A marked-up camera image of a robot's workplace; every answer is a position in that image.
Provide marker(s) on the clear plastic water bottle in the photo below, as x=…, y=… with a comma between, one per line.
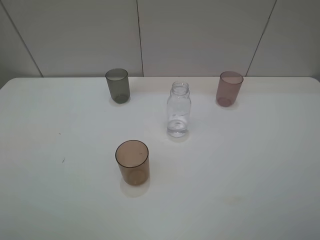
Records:
x=178, y=109

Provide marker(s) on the brown translucent plastic cup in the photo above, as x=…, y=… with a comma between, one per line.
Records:
x=132, y=157

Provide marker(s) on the pink translucent plastic cup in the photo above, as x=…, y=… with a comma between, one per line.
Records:
x=229, y=85

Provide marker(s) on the grey translucent plastic cup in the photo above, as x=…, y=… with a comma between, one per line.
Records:
x=118, y=85

